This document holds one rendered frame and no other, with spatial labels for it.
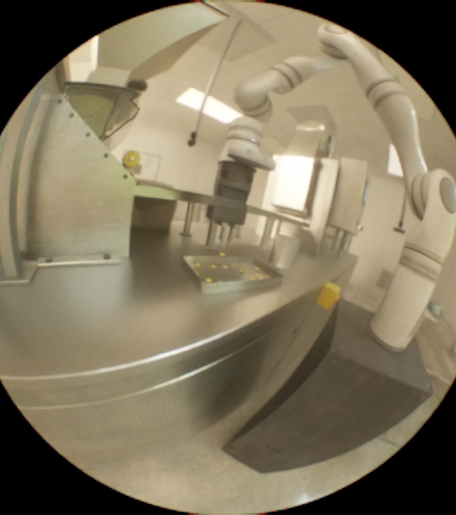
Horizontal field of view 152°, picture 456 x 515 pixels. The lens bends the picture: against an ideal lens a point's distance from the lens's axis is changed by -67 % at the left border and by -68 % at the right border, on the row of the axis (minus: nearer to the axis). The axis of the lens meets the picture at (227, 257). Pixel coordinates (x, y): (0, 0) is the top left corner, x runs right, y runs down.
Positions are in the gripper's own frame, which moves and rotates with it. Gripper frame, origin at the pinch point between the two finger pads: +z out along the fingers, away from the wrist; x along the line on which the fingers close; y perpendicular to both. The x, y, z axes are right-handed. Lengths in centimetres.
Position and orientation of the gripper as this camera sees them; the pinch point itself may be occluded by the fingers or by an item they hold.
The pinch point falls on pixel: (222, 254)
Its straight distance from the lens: 34.2
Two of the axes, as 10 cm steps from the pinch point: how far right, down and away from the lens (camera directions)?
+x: -9.1, -0.8, -4.1
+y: -3.6, -3.6, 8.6
